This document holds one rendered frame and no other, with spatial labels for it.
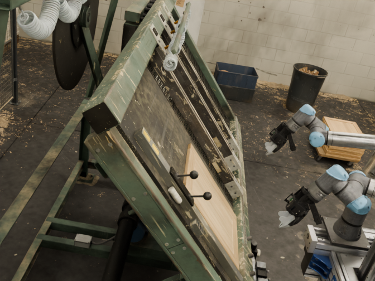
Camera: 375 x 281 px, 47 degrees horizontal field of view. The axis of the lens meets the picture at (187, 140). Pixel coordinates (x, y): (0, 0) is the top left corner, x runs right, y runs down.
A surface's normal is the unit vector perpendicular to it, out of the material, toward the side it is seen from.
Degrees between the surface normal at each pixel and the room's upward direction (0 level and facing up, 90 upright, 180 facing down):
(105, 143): 90
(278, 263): 0
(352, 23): 90
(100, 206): 0
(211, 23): 90
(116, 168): 90
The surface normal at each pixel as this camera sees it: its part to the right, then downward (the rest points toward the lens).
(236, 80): 0.04, 0.50
